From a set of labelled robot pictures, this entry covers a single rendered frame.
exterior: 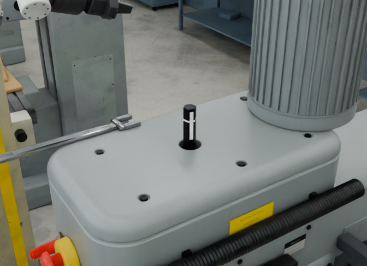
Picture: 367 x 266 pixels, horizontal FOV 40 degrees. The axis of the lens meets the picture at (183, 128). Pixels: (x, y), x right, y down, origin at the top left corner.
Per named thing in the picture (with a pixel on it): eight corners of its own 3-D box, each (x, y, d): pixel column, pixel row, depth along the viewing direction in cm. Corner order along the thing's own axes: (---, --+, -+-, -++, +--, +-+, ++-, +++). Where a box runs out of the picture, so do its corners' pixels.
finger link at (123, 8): (128, 14, 127) (107, 11, 123) (132, 3, 126) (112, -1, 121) (131, 17, 126) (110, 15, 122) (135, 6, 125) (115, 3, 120)
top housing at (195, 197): (111, 324, 71) (102, 238, 63) (46, 223, 90) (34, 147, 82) (340, 210, 94) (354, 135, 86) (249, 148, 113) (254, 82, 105)
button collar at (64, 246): (70, 285, 78) (66, 256, 75) (56, 261, 82) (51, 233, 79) (82, 279, 79) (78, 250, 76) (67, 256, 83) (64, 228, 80)
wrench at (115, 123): (1, 167, 77) (0, 163, 77) (-6, 156, 80) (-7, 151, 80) (141, 125, 89) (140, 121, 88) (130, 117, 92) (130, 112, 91)
